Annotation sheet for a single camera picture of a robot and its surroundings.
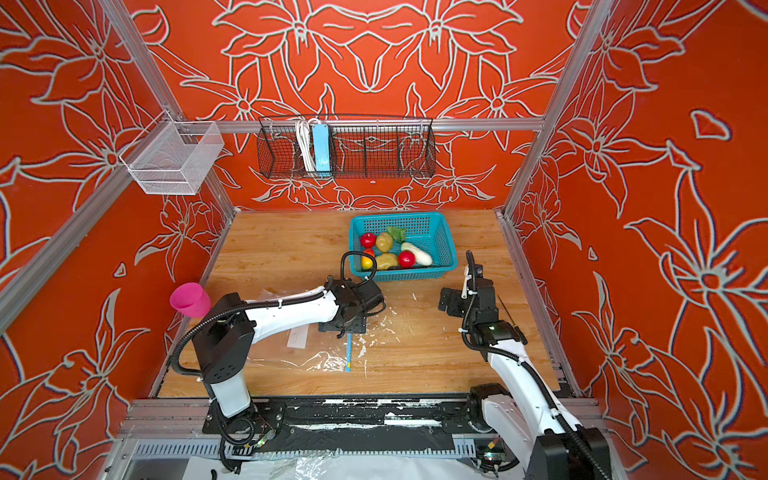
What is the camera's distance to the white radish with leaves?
1.02 metres

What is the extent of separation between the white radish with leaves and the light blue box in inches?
12.8

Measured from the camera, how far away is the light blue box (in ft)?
2.96
